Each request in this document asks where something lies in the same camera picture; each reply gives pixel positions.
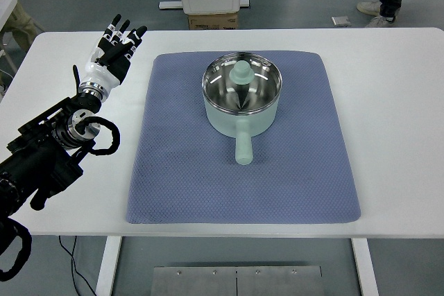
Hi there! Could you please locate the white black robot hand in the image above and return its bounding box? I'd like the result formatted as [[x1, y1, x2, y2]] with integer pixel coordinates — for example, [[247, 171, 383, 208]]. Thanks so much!
[[78, 14, 147, 97]]

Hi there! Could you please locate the green pot with handle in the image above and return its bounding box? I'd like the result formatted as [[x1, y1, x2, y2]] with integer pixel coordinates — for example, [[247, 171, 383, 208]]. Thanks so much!
[[200, 51, 284, 166]]

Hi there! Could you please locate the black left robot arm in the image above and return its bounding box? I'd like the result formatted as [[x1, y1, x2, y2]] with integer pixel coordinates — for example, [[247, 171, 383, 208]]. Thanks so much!
[[1, 15, 147, 281]]

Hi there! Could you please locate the person in beige trousers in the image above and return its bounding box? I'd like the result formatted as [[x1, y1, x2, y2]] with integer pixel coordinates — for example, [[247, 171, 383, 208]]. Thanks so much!
[[3, 1, 37, 52]]

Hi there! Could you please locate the brown cardboard box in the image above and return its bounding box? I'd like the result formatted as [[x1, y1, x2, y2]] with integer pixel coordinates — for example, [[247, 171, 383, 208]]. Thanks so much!
[[188, 12, 239, 30]]

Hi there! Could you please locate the white side table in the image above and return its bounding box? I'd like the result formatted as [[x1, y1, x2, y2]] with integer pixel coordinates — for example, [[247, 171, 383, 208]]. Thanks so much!
[[0, 0, 17, 30]]

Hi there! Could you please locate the glass lid with green knob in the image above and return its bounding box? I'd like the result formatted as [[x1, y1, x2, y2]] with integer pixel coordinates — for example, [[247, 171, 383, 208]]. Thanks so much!
[[202, 52, 282, 115]]

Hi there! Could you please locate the blue quilted mat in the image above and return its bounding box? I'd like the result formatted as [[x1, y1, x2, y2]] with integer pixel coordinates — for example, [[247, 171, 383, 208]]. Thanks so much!
[[126, 51, 361, 224]]

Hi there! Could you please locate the white table leg left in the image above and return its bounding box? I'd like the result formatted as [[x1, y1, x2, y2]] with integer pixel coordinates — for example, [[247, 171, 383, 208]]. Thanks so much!
[[95, 236, 123, 296]]

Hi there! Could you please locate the white table leg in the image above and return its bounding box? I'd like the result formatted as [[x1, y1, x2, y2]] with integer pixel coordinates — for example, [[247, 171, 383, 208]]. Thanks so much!
[[95, 236, 123, 296], [351, 238, 379, 296]]

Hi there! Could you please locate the small grey floor object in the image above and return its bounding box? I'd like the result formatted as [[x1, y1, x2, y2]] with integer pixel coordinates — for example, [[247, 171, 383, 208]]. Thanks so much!
[[331, 16, 352, 27]]

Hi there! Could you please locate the grey metal floor plate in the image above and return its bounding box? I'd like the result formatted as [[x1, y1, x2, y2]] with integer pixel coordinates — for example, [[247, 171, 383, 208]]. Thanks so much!
[[151, 265, 325, 295]]

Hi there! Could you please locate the white table leg right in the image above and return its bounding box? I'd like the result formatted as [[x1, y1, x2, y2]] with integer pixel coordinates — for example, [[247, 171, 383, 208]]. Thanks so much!
[[351, 238, 379, 296]]

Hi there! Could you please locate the black cable on floor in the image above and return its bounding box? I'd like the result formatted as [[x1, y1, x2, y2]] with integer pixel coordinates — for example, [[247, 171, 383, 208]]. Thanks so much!
[[58, 235, 98, 296]]

